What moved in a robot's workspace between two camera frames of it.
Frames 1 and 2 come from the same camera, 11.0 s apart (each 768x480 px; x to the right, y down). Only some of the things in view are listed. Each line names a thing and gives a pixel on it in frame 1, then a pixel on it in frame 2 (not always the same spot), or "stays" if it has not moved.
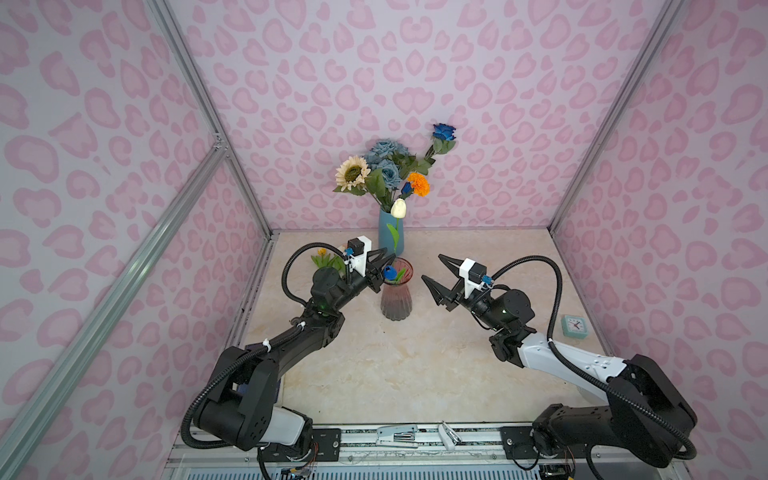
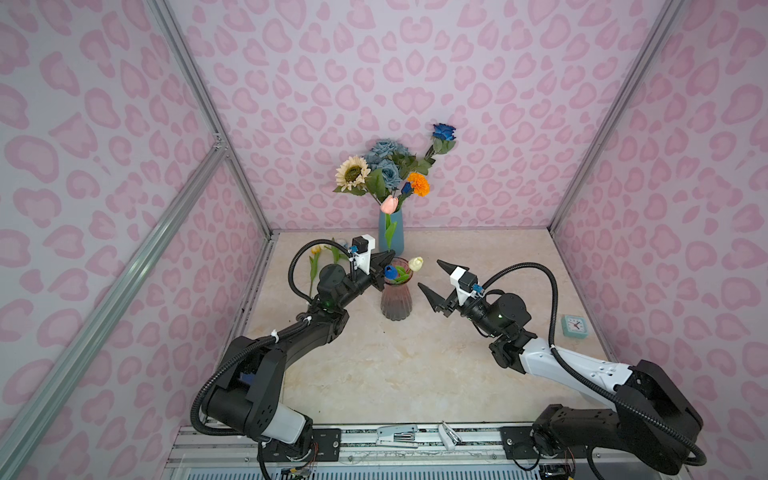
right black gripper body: (457, 288) stays
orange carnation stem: (420, 184) stays
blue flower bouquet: (443, 142) stays
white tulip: (398, 210) -> (415, 264)
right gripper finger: (442, 295) -> (439, 304)
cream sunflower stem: (354, 176) stays
